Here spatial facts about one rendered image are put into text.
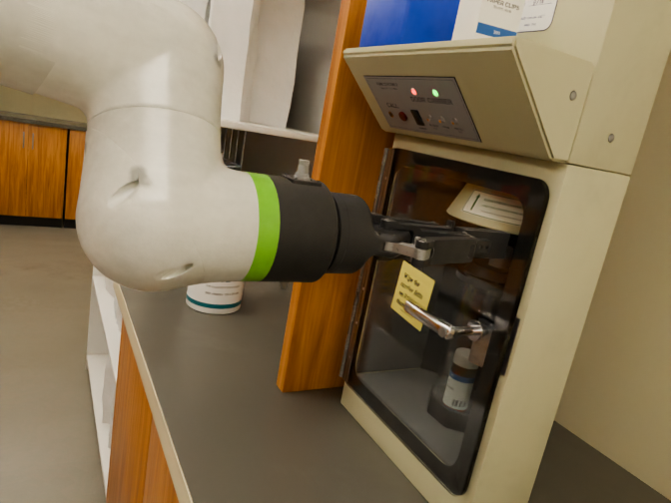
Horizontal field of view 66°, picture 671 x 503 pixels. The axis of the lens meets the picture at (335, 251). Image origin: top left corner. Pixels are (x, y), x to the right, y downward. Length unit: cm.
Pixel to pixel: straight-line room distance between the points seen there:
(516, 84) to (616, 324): 62
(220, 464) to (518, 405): 40
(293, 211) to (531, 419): 43
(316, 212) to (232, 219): 7
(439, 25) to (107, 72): 43
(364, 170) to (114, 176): 55
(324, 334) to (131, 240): 60
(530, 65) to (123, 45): 35
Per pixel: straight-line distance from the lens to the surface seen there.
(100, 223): 39
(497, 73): 55
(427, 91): 65
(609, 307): 107
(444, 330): 61
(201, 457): 78
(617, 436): 110
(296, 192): 43
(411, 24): 68
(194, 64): 43
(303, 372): 95
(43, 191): 548
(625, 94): 65
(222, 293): 121
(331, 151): 83
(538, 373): 68
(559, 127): 57
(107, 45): 41
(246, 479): 75
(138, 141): 39
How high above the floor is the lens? 141
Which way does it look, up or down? 13 degrees down
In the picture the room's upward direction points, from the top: 11 degrees clockwise
